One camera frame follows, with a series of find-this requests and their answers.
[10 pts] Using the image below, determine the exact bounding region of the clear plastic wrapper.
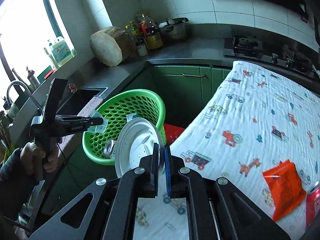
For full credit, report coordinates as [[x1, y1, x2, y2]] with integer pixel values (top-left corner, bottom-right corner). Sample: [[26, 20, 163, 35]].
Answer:
[[87, 110, 108, 133]]

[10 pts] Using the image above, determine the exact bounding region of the orange snack bag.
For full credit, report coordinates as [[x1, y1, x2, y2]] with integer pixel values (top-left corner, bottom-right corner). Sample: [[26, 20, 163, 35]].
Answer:
[[263, 159, 306, 222]]

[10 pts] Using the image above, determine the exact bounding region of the red cola can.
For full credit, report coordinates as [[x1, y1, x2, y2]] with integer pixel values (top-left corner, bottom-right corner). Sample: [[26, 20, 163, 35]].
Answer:
[[306, 181, 320, 229]]

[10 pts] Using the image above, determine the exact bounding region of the green kitchen cabinet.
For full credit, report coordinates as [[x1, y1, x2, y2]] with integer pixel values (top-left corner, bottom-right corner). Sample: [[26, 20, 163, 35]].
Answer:
[[37, 63, 228, 218]]

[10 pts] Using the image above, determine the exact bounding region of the person's left hand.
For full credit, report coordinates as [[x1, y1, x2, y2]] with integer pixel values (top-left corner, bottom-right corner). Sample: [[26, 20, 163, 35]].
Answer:
[[20, 142, 59, 175]]

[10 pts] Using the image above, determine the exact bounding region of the chrome sink faucet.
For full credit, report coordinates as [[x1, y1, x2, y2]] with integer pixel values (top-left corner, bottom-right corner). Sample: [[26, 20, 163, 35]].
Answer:
[[6, 80, 43, 110]]

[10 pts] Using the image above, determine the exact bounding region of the red plastic stool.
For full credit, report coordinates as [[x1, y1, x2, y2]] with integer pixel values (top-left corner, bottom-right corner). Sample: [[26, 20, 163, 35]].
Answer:
[[164, 124, 185, 145]]

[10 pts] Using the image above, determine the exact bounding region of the pink dish towel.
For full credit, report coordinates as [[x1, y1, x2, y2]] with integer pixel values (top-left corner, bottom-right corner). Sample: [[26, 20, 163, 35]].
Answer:
[[58, 95, 104, 151]]

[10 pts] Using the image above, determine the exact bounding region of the green plastic basket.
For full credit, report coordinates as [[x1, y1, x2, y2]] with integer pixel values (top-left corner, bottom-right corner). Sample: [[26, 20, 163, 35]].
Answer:
[[82, 89, 167, 166]]

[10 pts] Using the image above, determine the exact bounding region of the detergent jug on windowsill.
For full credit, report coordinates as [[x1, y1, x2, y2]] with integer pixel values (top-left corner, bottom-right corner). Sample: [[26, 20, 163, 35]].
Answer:
[[49, 36, 72, 65]]

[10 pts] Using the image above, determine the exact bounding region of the printed white tablecloth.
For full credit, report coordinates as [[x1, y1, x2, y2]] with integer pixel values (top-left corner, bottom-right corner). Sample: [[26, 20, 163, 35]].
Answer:
[[170, 61, 319, 216]]

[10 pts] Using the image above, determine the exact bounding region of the round wooden chopping block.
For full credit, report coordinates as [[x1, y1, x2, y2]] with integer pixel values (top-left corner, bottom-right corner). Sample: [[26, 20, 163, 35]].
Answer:
[[90, 26, 131, 67]]

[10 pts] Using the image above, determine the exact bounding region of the small white condiment jar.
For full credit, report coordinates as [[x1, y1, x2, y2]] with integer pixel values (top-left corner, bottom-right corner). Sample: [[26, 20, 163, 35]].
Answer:
[[136, 39, 148, 57]]

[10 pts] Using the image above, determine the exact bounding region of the yellow label oil bottle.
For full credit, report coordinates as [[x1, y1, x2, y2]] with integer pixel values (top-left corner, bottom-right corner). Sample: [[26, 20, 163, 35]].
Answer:
[[140, 14, 163, 50]]

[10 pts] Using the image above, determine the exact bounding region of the steel cooking pot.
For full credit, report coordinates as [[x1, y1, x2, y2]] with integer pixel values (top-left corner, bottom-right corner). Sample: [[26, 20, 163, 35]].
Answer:
[[158, 17, 189, 41]]

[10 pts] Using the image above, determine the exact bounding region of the black gas stove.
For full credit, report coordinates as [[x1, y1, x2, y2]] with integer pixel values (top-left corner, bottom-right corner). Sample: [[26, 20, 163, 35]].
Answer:
[[223, 36, 319, 79]]

